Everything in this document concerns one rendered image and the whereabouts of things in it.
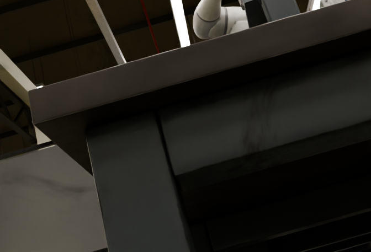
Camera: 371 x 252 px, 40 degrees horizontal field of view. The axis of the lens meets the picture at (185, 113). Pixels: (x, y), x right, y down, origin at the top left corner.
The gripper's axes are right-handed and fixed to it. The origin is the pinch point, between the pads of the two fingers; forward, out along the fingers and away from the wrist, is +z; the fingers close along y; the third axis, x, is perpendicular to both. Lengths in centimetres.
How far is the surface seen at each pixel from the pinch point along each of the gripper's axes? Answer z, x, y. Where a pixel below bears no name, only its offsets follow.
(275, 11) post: 17.0, 29.8, 5.5
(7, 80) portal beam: -208, -356, 193
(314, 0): -202, -347, -152
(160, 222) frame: 66, 81, 39
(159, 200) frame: 64, 81, 39
